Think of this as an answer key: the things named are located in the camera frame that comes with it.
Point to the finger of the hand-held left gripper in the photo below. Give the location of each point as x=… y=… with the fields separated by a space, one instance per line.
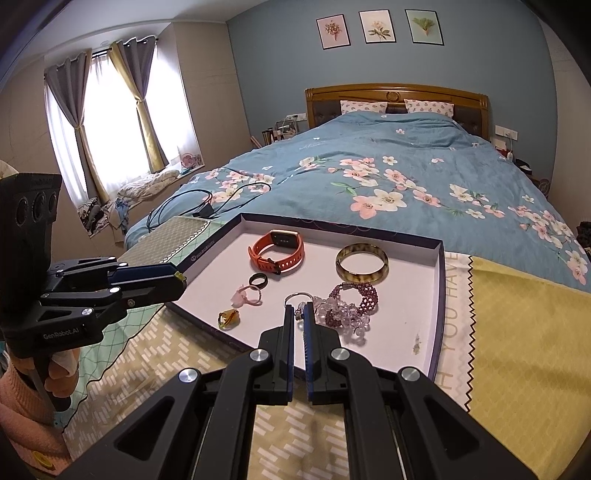
x=152 y=294
x=143 y=272

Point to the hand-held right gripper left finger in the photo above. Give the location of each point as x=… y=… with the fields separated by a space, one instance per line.
x=289 y=339

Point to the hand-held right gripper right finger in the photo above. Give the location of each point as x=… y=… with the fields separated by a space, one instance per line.
x=309 y=355

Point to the dark blue shallow box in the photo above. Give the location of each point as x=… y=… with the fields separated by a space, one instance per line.
x=406 y=304

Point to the person's left forearm pink sleeve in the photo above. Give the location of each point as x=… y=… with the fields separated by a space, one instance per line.
x=23 y=415

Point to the person's left hand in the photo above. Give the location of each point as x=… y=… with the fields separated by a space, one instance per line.
x=62 y=367

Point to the olive quilted cloth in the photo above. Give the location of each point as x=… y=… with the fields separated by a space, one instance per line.
x=161 y=237

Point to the mint lattice cloth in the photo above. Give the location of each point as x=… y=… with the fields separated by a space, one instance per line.
x=115 y=341

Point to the patterned clothes pile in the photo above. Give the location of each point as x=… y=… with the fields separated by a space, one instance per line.
x=99 y=214

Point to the beige dash-patterned cloth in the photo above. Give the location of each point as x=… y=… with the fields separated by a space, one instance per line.
x=184 y=360

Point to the tortoiseshell bangle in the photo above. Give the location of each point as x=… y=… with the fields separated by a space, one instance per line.
x=342 y=273

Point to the black power adapter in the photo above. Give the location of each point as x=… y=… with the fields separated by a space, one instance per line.
x=204 y=211

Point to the crumpled light blanket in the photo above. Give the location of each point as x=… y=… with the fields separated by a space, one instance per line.
x=147 y=182

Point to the orange smartwatch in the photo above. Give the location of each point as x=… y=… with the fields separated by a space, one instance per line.
x=258 y=251

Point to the small pink fan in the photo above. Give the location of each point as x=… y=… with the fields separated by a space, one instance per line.
x=190 y=160

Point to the grey and gold curtain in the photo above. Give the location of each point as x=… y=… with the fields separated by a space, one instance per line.
x=64 y=97
x=138 y=78

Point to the yellow round button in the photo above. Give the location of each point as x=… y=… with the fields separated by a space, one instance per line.
x=42 y=460

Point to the clear cosmetics organizer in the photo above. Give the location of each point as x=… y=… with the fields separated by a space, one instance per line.
x=286 y=127

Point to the yellow and white cloth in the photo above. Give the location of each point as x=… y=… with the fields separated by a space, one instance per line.
x=521 y=350

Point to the blue floral blanket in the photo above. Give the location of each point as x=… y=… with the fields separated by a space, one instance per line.
x=415 y=161

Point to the white spotted pillow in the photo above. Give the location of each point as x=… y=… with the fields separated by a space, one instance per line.
x=364 y=106
x=429 y=107

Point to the wooden headboard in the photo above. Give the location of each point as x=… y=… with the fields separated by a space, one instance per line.
x=397 y=92

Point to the pink flower framed picture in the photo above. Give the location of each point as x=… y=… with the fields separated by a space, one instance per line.
x=334 y=31

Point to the white flower framed picture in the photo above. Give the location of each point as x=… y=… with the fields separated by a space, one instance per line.
x=377 y=26

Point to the green leaf framed picture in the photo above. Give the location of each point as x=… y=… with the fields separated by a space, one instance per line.
x=425 y=26

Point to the white wall socket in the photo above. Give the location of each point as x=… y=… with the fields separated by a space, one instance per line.
x=506 y=132
x=296 y=116

